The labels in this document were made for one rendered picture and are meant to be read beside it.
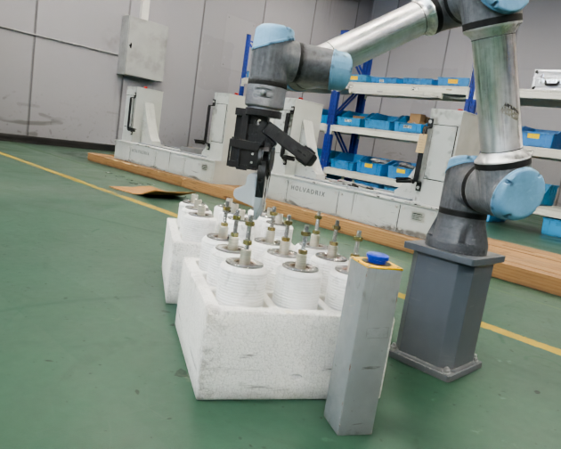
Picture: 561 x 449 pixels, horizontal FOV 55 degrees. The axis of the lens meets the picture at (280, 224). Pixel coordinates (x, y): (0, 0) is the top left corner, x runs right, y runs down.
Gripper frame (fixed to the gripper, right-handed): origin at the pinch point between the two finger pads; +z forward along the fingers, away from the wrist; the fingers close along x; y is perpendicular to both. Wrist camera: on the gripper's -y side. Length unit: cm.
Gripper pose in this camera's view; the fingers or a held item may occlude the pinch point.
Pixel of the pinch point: (259, 214)
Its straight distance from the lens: 105.3
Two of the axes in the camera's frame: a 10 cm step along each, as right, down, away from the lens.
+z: -1.5, 9.8, 1.5
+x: -1.1, 1.4, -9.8
